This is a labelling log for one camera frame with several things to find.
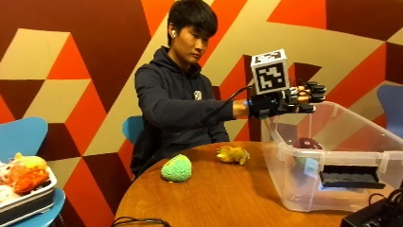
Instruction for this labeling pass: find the white cube with black markers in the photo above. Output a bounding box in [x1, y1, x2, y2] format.
[248, 48, 291, 96]

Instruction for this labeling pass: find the maroon round object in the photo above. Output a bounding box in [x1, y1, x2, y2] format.
[292, 137, 324, 151]

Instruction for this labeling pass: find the yellow soft toy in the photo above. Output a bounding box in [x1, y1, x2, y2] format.
[214, 145, 250, 166]

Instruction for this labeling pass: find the black ribbed tray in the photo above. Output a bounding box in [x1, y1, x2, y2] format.
[318, 164, 387, 190]

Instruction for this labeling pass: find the clear plastic storage bin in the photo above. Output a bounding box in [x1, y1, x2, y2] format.
[259, 100, 403, 213]

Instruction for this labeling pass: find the person in dark hoodie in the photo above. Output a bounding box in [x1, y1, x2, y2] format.
[130, 0, 252, 178]

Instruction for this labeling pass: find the green knitted soft toy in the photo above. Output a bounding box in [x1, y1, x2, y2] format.
[159, 153, 194, 183]

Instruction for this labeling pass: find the black electronic device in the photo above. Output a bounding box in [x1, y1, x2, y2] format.
[339, 198, 403, 227]

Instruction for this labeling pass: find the blue chair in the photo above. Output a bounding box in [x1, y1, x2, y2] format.
[0, 116, 66, 227]
[121, 114, 145, 146]

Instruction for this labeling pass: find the yellow-green soft toy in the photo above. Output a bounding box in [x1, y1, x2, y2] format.
[12, 151, 49, 171]

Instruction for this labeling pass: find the orange soft toy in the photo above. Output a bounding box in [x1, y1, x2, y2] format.
[6, 161, 52, 195]

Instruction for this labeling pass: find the white basket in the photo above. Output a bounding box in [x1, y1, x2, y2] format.
[0, 166, 58, 227]

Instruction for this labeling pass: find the white soft toy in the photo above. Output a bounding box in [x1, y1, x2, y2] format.
[0, 184, 18, 204]

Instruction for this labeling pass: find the black glove cable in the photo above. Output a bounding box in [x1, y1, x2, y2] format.
[135, 82, 255, 178]

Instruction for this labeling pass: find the black cable bundle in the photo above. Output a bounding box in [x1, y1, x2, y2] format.
[367, 179, 403, 218]

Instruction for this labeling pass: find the black looped cable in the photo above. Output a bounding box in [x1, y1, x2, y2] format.
[109, 216, 173, 227]

